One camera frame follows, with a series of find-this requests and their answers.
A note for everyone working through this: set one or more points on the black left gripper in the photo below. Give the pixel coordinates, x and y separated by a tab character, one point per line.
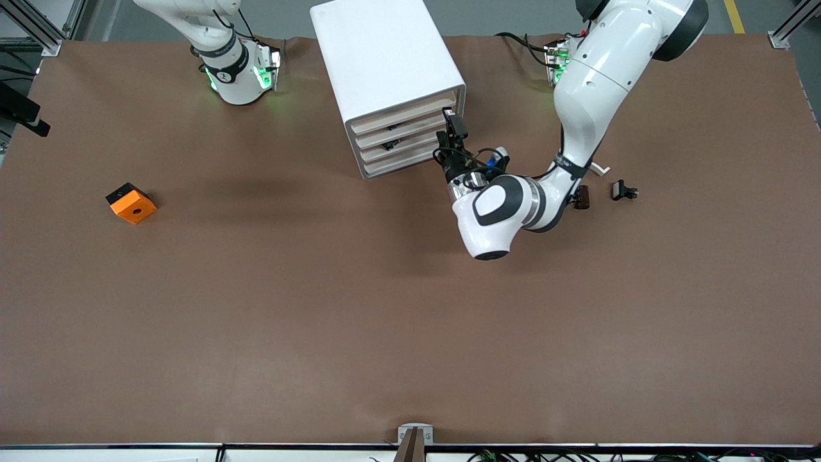
455	167

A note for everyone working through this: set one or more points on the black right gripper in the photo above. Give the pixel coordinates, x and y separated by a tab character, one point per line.
17	106

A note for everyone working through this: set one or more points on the grey rectangular plastic container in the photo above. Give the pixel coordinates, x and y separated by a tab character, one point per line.
410	111

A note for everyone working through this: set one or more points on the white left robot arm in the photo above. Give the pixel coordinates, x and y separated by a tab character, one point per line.
596	83

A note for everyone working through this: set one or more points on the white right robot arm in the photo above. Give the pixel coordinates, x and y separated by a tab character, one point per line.
234	83

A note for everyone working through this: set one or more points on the orange and black box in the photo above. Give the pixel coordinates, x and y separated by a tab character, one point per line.
135	208

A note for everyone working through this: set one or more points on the dark brown connector part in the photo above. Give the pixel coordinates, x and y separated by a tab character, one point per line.
582	197

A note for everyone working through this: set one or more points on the small black clip part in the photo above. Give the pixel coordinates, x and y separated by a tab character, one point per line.
621	190

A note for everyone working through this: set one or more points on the brown table cover mat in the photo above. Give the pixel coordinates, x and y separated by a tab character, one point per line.
410	321

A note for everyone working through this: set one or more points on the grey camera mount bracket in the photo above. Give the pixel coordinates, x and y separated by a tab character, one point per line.
415	443

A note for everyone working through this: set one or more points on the white table edge rail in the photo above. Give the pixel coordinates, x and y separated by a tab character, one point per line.
128	454

